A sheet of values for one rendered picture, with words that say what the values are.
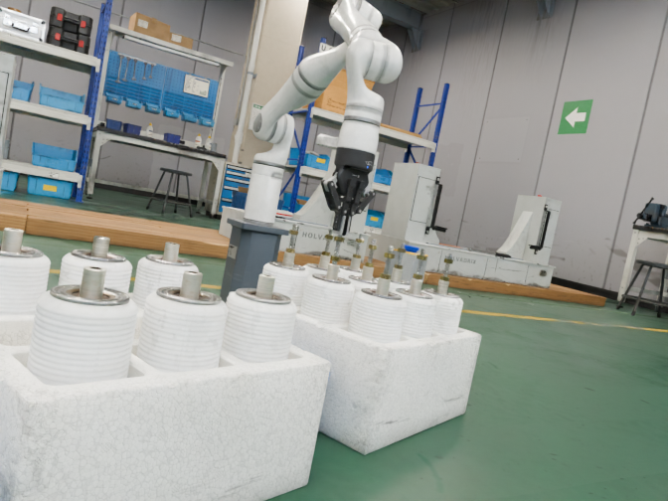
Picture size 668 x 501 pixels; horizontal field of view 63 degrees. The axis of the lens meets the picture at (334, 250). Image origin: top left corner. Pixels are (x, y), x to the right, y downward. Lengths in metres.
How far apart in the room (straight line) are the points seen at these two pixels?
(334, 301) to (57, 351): 0.56
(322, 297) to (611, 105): 6.25
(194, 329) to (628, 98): 6.57
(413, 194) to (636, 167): 3.40
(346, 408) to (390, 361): 0.11
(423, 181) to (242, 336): 3.19
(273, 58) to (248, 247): 6.31
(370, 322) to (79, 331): 0.52
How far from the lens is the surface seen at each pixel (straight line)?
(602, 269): 6.66
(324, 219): 3.55
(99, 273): 0.60
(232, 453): 0.70
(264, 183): 1.58
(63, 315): 0.58
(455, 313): 1.17
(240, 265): 1.57
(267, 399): 0.70
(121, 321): 0.58
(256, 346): 0.71
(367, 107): 1.03
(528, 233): 4.74
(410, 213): 3.79
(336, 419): 0.97
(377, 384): 0.91
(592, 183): 6.91
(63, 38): 5.70
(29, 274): 0.79
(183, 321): 0.63
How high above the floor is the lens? 0.39
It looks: 4 degrees down
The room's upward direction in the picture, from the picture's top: 11 degrees clockwise
